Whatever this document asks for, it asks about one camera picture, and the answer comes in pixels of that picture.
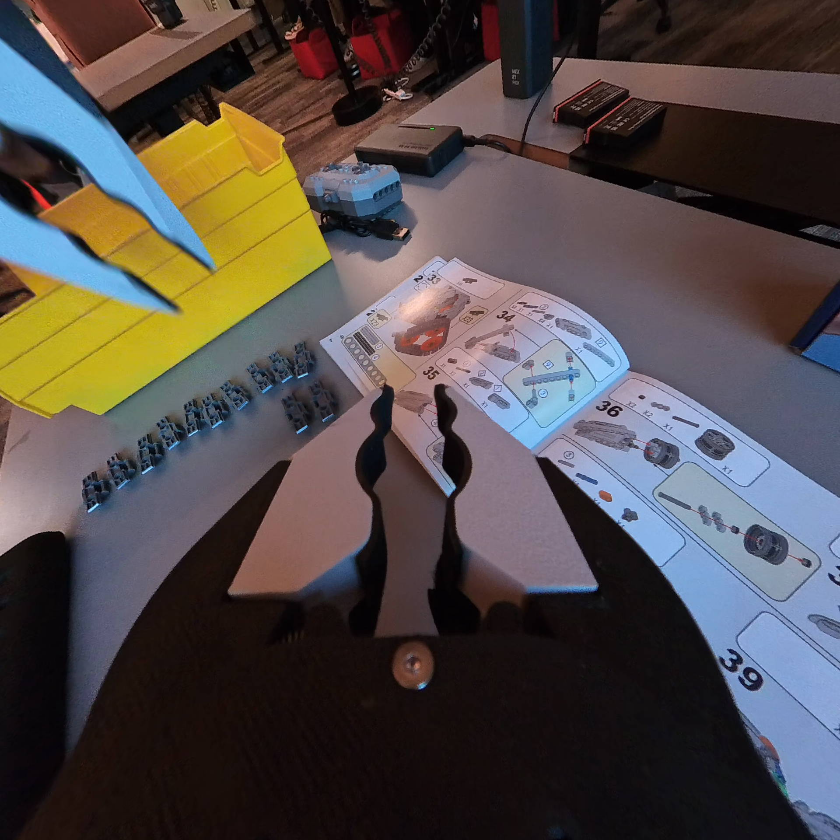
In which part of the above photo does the black power adapter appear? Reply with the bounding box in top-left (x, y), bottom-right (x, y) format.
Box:
top-left (354, 122), bottom-right (467, 178)

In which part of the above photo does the red bag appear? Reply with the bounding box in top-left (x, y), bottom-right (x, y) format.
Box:
top-left (289, 26), bottom-right (342, 81)
top-left (350, 8), bottom-right (414, 80)

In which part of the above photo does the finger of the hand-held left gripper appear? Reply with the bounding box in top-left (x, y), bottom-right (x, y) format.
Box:
top-left (0, 187), bottom-right (183, 316)
top-left (0, 0), bottom-right (219, 273)

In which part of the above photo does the black round-base stand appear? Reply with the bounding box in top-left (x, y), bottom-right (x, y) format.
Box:
top-left (322, 0), bottom-right (385, 127)

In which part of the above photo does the brown box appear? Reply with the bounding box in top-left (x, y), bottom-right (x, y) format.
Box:
top-left (23, 0), bottom-right (158, 67)

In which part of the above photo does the black battery pack red stripe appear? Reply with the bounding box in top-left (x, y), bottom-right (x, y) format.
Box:
top-left (584, 97), bottom-right (669, 148)
top-left (553, 79), bottom-right (631, 126)

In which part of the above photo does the yellow storage bin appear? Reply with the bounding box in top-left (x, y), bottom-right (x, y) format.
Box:
top-left (0, 101), bottom-right (332, 417)

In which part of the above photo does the dark upright device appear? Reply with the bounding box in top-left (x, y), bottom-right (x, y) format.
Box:
top-left (497, 0), bottom-right (555, 101)

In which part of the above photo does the black USB cable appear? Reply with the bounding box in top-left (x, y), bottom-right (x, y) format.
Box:
top-left (320, 209), bottom-right (412, 242)

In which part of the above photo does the grey toy battery hub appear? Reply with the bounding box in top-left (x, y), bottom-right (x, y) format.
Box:
top-left (302, 161), bottom-right (403, 216)

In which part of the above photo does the black power cable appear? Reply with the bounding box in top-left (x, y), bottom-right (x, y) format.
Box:
top-left (462, 26), bottom-right (581, 153)

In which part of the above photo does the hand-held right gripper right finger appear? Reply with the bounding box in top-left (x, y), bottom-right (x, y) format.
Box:
top-left (432, 385), bottom-right (600, 623)

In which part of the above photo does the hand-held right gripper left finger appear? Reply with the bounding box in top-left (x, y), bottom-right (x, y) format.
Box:
top-left (227, 385), bottom-right (396, 635)

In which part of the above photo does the open instruction booklet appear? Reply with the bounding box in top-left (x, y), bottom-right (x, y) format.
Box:
top-left (320, 256), bottom-right (840, 756)

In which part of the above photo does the black table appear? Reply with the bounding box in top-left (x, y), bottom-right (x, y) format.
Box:
top-left (570, 104), bottom-right (840, 231)

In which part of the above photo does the black coiled cable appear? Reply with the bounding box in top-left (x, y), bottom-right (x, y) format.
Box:
top-left (410, 0), bottom-right (454, 73)

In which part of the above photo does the blue toy kit box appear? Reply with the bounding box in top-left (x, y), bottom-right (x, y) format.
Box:
top-left (789, 282), bottom-right (840, 368)

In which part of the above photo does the light grey table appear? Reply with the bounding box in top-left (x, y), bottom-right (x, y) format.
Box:
top-left (72, 7), bottom-right (258, 112)
top-left (420, 56), bottom-right (840, 161)

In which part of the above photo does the row of grey connector bricks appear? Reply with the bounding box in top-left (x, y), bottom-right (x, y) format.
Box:
top-left (80, 341), bottom-right (342, 514)

